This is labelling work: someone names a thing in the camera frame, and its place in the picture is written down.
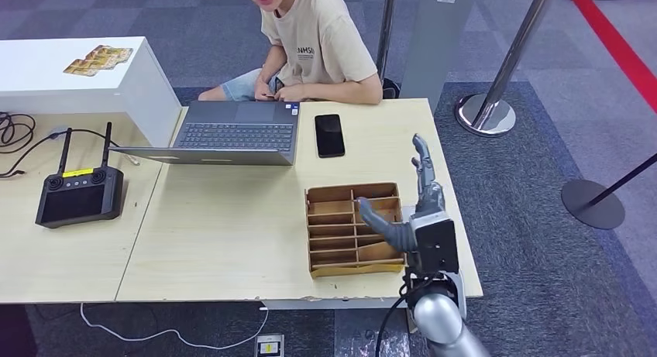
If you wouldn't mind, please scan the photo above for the white floor cable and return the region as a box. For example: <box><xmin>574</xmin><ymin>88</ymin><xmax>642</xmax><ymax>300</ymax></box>
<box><xmin>79</xmin><ymin>303</ymin><xmax>270</xmax><ymax>352</ymax></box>

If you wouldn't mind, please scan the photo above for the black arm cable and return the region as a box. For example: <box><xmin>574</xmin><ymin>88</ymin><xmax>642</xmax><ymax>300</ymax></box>
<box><xmin>374</xmin><ymin>277</ymin><xmax>437</xmax><ymax>357</ymax></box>

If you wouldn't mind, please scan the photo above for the person's left hand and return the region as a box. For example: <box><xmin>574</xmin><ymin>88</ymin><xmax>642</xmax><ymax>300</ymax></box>
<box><xmin>274</xmin><ymin>84</ymin><xmax>306</xmax><ymax>103</ymax></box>

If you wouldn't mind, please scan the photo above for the black remote controller with antennas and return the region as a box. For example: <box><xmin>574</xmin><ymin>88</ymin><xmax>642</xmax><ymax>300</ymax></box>
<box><xmin>34</xmin><ymin>121</ymin><xmax>125</xmax><ymax>229</ymax></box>

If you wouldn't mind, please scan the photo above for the black stanchion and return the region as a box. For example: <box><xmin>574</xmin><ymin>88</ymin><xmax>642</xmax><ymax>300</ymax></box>
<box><xmin>561</xmin><ymin>153</ymin><xmax>657</xmax><ymax>231</ymax></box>

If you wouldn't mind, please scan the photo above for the black smartphone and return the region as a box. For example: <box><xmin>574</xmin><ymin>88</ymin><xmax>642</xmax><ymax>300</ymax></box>
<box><xmin>314</xmin><ymin>113</ymin><xmax>346</xmax><ymax>159</ymax></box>

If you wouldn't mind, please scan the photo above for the floor power socket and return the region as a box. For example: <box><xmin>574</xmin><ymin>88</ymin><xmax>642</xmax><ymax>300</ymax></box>
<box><xmin>255</xmin><ymin>334</ymin><xmax>285</xmax><ymax>357</ymax></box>

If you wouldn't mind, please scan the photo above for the grey open laptop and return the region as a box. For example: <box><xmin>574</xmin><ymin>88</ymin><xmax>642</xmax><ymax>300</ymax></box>
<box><xmin>108</xmin><ymin>98</ymin><xmax>302</xmax><ymax>166</ymax></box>

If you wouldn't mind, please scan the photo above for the grey kiosk stand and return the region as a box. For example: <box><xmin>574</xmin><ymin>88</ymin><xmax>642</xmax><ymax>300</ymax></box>
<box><xmin>399</xmin><ymin>0</ymin><xmax>481</xmax><ymax>112</ymax></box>

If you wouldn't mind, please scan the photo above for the floor hatch with plastic film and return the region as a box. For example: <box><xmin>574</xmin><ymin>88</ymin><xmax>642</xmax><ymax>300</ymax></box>
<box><xmin>333</xmin><ymin>308</ymin><xmax>411</xmax><ymax>357</ymax></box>

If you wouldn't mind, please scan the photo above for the person's right hand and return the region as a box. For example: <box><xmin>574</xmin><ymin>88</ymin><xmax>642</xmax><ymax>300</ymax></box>
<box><xmin>253</xmin><ymin>80</ymin><xmax>278</xmax><ymax>101</ymax></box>

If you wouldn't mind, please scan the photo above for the person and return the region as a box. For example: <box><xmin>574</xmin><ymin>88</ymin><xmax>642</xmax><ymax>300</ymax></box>
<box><xmin>197</xmin><ymin>0</ymin><xmax>384</xmax><ymax>106</ymax></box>

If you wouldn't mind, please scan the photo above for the coiled black cable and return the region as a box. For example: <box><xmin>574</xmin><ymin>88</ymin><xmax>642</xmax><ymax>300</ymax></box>
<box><xmin>0</xmin><ymin>111</ymin><xmax>37</xmax><ymax>154</ymax></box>

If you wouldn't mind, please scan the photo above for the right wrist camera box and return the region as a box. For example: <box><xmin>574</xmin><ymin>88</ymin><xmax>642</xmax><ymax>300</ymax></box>
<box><xmin>410</xmin><ymin>211</ymin><xmax>460</xmax><ymax>276</ymax></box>

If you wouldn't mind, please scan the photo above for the long black cable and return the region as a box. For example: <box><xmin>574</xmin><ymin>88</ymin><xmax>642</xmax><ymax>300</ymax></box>
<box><xmin>0</xmin><ymin>128</ymin><xmax>122</xmax><ymax>179</ymax></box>

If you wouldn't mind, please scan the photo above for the chrome stanchion with chrome base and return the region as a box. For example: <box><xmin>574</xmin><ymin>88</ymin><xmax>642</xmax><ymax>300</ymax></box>
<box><xmin>456</xmin><ymin>0</ymin><xmax>559</xmax><ymax>138</ymax></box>

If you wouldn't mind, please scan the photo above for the white cabinet box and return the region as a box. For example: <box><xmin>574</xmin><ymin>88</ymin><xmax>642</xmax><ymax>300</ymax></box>
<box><xmin>0</xmin><ymin>35</ymin><xmax>182</xmax><ymax>149</ymax></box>

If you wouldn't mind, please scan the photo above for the chrome post with black base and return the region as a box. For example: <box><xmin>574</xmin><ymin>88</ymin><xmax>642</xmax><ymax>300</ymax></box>
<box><xmin>377</xmin><ymin>0</ymin><xmax>401</xmax><ymax>100</ymax></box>

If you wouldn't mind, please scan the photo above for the red barrier belt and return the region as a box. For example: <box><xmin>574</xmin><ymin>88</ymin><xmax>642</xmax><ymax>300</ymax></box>
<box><xmin>562</xmin><ymin>0</ymin><xmax>657</xmax><ymax>114</ymax></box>

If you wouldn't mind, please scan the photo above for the wooden card organizer tray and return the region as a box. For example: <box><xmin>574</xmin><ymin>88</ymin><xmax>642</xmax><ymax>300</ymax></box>
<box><xmin>305</xmin><ymin>182</ymin><xmax>408</xmax><ymax>280</ymax></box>

